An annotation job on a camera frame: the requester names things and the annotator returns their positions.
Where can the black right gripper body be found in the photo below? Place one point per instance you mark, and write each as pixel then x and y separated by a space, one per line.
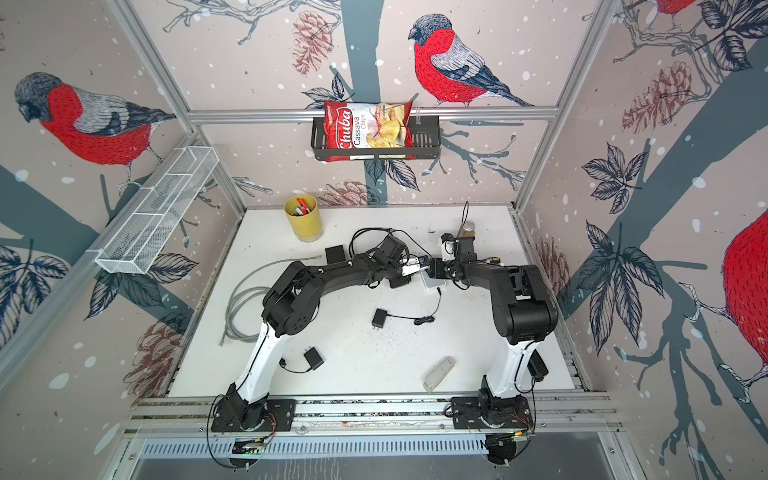
pixel 442 270

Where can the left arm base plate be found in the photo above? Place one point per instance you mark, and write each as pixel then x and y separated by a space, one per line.
pixel 233 414

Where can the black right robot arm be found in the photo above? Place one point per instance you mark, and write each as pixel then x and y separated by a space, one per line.
pixel 521 305

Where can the black wire wall basket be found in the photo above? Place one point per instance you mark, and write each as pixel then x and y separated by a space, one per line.
pixel 425 135

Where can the black wall plug adapter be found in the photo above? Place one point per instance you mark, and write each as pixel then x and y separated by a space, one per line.
pixel 313 358

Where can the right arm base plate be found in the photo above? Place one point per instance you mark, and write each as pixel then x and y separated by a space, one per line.
pixel 475 413

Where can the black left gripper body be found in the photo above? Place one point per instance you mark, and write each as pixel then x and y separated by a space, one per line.
pixel 395 273

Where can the yellow pen cup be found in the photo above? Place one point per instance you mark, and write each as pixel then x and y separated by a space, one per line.
pixel 303 214

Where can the white mesh wall shelf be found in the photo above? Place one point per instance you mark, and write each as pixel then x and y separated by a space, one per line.
pixel 140 239

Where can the beige power strip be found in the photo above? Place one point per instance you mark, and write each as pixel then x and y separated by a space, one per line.
pixel 437 374

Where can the red cassava chips bag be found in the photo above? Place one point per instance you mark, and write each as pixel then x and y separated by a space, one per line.
pixel 355 126

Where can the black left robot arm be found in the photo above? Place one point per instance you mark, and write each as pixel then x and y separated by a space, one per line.
pixel 291 304

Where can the black ribbed power brick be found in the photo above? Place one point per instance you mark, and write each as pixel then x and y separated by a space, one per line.
pixel 335 254

